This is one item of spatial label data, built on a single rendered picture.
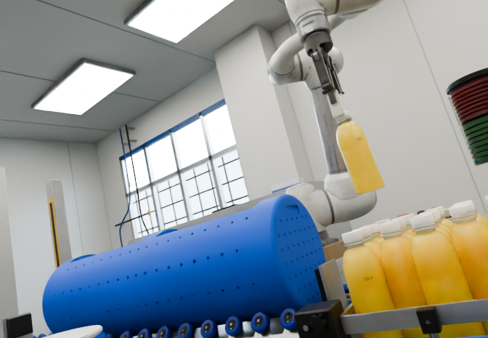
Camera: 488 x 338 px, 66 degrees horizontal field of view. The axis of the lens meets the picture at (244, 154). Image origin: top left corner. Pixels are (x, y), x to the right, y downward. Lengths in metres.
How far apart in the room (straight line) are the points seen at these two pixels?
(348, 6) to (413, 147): 2.66
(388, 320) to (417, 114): 3.12
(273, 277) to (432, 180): 2.94
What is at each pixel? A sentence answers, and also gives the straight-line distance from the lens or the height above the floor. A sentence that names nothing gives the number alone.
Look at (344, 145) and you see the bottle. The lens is 0.97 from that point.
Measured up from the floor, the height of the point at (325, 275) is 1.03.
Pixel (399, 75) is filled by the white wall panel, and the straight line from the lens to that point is 3.83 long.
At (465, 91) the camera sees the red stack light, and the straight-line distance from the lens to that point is 0.49.
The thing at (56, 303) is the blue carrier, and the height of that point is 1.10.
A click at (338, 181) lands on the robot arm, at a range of 1.62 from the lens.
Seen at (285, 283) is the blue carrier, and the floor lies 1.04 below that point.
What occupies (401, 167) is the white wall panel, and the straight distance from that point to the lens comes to 3.72.
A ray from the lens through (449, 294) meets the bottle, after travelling 0.72.
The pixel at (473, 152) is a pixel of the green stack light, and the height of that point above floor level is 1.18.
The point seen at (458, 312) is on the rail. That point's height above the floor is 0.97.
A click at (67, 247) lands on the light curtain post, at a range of 2.18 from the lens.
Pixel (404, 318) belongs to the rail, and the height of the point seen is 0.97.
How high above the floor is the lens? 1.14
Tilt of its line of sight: 13 degrees up
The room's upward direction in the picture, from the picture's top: 14 degrees counter-clockwise
